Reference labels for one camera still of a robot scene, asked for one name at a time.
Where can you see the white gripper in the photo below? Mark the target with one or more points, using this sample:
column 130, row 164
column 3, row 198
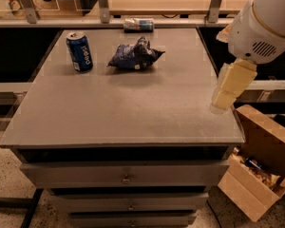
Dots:
column 252, row 37

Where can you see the blue pepsi can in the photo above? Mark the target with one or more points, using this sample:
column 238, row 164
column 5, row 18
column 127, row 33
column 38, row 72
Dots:
column 79, row 51

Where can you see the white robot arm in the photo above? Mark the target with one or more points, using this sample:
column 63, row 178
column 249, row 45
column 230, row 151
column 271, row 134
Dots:
column 272, row 13

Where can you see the white blue can lying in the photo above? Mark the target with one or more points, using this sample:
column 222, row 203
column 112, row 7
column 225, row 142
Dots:
column 138, row 24

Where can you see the crumpled blue chip bag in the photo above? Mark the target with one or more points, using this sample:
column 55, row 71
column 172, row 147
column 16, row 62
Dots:
column 139, row 56

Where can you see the open cardboard box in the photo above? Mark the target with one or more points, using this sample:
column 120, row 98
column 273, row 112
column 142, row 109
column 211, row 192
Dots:
column 255, row 179

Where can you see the top drawer with knob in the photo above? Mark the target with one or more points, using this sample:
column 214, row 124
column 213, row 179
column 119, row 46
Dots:
column 51, row 175

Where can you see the drawer with knob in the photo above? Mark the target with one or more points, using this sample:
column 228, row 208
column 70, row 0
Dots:
column 130, row 202
column 131, row 220
column 51, row 175

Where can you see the grey drawer cabinet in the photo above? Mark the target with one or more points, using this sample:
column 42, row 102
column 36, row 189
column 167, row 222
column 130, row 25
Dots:
column 161, row 114

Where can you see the middle drawer with knob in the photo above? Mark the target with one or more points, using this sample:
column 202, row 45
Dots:
column 130, row 202

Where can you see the bottom drawer with knob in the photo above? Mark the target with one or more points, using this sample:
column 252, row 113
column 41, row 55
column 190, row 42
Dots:
column 131, row 220

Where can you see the metal railing frame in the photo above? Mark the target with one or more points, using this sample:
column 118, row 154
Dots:
column 112, row 13

